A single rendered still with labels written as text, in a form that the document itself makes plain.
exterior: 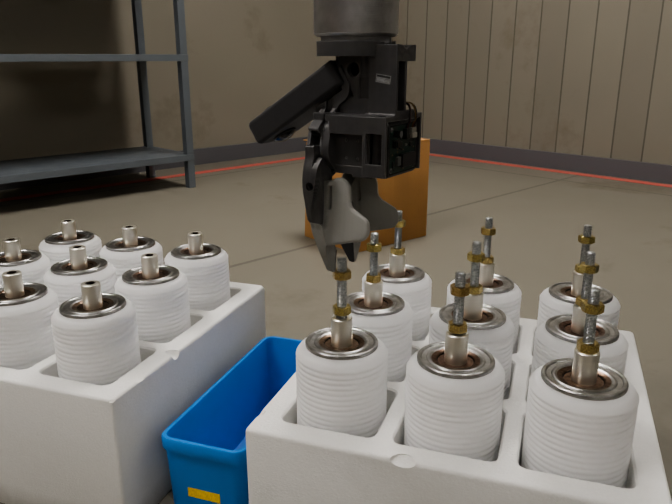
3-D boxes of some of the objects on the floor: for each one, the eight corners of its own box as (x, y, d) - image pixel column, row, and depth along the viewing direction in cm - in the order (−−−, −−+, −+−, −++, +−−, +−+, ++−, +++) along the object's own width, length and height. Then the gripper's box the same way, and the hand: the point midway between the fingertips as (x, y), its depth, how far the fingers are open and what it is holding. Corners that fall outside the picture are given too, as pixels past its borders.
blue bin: (268, 402, 104) (266, 334, 101) (332, 414, 101) (332, 344, 97) (163, 524, 77) (155, 437, 73) (246, 546, 74) (242, 456, 70)
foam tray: (81, 351, 122) (69, 261, 117) (268, 384, 110) (265, 285, 105) (-117, 471, 87) (-146, 350, 82) (127, 539, 75) (111, 401, 69)
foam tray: (358, 400, 105) (359, 297, 100) (616, 446, 92) (633, 330, 87) (250, 574, 70) (243, 428, 64) (645, 685, 57) (676, 516, 52)
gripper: (375, 39, 50) (370, 294, 56) (434, 42, 59) (424, 262, 65) (287, 40, 55) (291, 277, 61) (354, 43, 64) (352, 249, 70)
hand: (336, 251), depth 64 cm, fingers open, 3 cm apart
